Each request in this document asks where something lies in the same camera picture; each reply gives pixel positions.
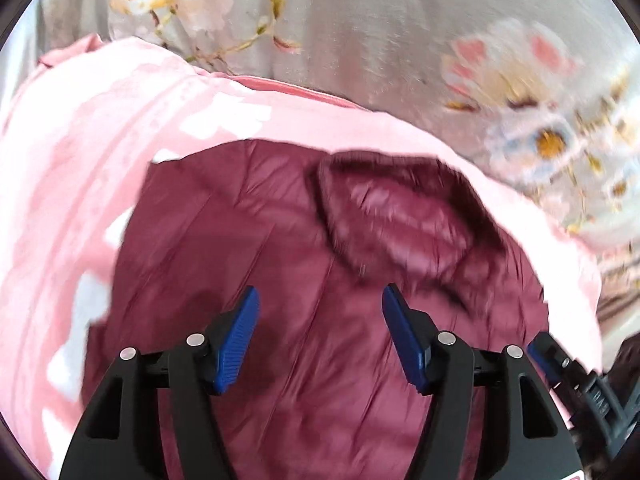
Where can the grey floral bed sheet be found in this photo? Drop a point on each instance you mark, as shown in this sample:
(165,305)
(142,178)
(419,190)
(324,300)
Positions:
(375,35)

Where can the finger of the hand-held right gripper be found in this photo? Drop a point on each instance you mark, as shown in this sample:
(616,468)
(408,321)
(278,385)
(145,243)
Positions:
(547,355)

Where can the maroon puffer jacket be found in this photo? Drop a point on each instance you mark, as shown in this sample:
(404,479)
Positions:
(310,410)

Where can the pink patterned blanket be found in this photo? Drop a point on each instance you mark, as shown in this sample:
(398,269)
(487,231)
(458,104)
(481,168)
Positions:
(75,160)

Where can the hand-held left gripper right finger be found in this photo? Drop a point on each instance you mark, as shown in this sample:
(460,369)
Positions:
(405,340)

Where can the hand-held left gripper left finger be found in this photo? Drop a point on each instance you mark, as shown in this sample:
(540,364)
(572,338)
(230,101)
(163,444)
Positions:
(238,345)

